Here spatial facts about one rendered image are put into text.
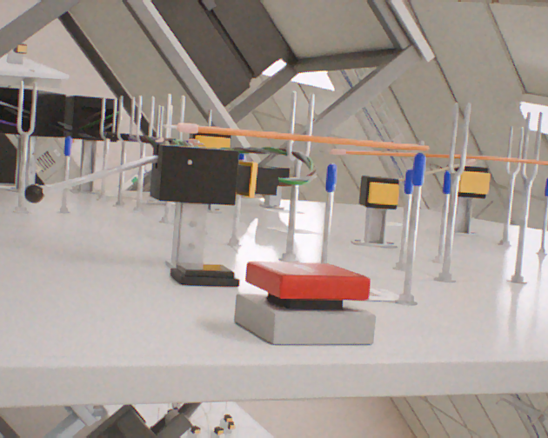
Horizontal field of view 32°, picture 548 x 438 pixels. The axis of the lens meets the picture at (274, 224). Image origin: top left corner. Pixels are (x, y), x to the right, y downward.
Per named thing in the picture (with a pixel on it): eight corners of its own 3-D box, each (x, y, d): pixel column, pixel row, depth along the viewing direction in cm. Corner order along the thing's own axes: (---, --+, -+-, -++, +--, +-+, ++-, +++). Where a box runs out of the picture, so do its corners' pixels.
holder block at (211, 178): (149, 196, 72) (153, 142, 71) (222, 201, 73) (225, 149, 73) (158, 201, 68) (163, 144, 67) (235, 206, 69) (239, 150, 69)
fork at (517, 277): (532, 284, 79) (551, 111, 78) (514, 283, 78) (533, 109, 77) (518, 280, 81) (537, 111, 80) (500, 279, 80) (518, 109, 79)
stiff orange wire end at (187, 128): (161, 130, 59) (161, 121, 59) (424, 153, 63) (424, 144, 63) (163, 130, 57) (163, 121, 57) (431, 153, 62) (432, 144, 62)
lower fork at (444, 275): (461, 282, 76) (479, 103, 75) (442, 282, 75) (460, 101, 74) (447, 278, 78) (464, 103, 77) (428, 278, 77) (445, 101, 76)
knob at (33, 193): (23, 202, 68) (23, 182, 68) (43, 203, 68) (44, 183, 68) (23, 203, 67) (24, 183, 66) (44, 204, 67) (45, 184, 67)
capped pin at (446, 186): (439, 263, 89) (449, 170, 88) (428, 261, 90) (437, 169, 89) (451, 263, 90) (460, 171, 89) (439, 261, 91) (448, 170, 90)
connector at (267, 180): (205, 187, 72) (208, 161, 72) (265, 192, 74) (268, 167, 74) (217, 190, 70) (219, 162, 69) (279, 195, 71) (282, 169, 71)
